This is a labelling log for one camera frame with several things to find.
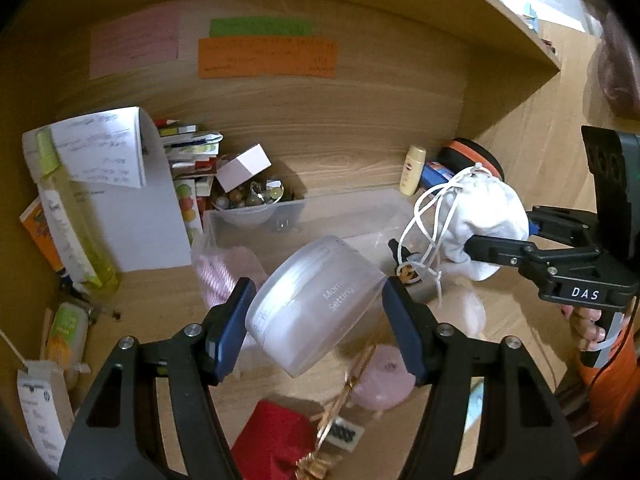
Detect small orange tube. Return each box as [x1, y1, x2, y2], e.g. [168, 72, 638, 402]
[45, 302, 91, 391]

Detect small pink box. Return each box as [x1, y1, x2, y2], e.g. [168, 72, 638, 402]
[216, 144, 272, 193]

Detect orange black zip case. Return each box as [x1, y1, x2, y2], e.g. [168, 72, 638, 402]
[437, 138, 506, 183]

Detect orange paper note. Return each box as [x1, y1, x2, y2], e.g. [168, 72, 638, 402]
[197, 37, 337, 80]

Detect frosted plastic jar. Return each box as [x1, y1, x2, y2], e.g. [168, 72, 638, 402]
[245, 235, 390, 378]

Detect clear plastic storage box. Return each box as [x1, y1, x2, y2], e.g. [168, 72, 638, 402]
[202, 190, 421, 306]

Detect yellow-green spray bottle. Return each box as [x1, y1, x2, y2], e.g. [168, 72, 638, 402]
[22, 127, 121, 293]

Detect black hair clip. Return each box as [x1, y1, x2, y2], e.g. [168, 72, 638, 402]
[389, 239, 426, 286]

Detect white folded paper sheet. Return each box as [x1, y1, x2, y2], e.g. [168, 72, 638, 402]
[50, 106, 193, 273]

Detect pink striped bag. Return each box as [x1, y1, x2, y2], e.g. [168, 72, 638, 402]
[191, 245, 268, 311]

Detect blue patchwork pouch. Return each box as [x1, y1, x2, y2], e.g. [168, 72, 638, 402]
[420, 161, 458, 188]

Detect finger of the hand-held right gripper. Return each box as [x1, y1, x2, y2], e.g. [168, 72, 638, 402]
[527, 205, 602, 248]
[464, 234, 557, 282]

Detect wooden desktop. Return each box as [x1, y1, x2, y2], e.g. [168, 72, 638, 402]
[30, 180, 596, 480]

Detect gold ribbon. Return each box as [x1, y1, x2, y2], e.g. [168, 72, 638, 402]
[295, 345, 376, 480]

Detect person's right hand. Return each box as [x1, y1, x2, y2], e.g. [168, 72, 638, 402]
[562, 305, 608, 357]

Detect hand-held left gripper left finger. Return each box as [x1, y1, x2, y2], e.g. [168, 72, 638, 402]
[57, 277, 258, 480]

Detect white patterned hair clip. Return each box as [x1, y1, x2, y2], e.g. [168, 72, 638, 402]
[327, 412, 363, 453]

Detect clear bowl of marbles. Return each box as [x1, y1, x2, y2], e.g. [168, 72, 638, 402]
[210, 177, 306, 226]

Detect red pouch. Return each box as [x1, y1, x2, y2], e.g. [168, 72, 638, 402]
[230, 400, 318, 480]

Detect white box coloured dots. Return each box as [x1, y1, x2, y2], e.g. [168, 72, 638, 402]
[172, 177, 208, 247]

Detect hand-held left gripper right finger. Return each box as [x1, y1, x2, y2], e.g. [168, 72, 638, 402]
[381, 276, 588, 480]

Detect white drawstring pouch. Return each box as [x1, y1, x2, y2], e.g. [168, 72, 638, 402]
[397, 164, 530, 306]

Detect pink round case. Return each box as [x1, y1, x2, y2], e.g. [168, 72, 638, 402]
[350, 344, 418, 418]

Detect thin wooden stick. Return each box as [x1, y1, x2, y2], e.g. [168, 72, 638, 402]
[0, 331, 31, 367]

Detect yellow sunscreen bottle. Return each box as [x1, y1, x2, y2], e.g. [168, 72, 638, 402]
[399, 145, 427, 196]

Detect pink paper note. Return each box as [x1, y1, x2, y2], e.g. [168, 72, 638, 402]
[90, 10, 180, 80]

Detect mint green flat case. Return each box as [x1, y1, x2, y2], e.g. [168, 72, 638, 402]
[462, 377, 486, 433]

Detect green paper note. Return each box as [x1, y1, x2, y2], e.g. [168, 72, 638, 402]
[209, 17, 313, 38]

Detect orange box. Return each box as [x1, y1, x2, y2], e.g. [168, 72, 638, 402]
[20, 197, 66, 273]

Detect wooden shelf board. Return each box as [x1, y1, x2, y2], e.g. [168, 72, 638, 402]
[420, 0, 563, 106]

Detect stack of books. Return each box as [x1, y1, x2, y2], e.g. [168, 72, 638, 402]
[155, 117, 223, 181]

